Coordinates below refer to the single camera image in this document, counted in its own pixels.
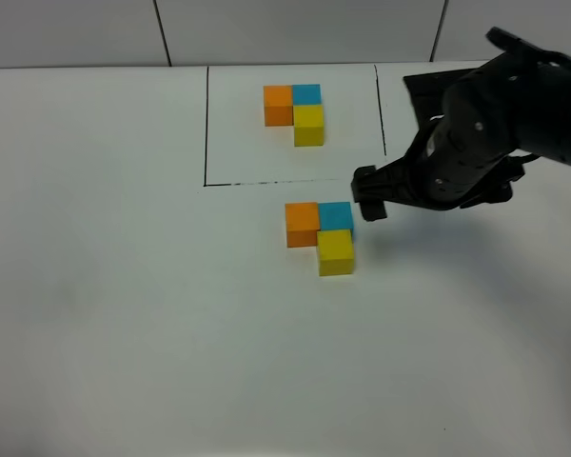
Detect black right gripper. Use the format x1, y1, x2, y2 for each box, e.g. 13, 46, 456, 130
351, 53, 571, 222

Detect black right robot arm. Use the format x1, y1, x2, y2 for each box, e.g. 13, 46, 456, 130
351, 53, 571, 221

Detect yellow template block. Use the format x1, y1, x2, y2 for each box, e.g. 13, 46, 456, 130
293, 105, 325, 147

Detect blue template block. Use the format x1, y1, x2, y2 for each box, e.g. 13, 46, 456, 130
292, 84, 323, 106

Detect orange template block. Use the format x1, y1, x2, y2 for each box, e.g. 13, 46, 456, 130
263, 86, 293, 127

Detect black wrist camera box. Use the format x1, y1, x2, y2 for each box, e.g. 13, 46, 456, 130
403, 69, 472, 129

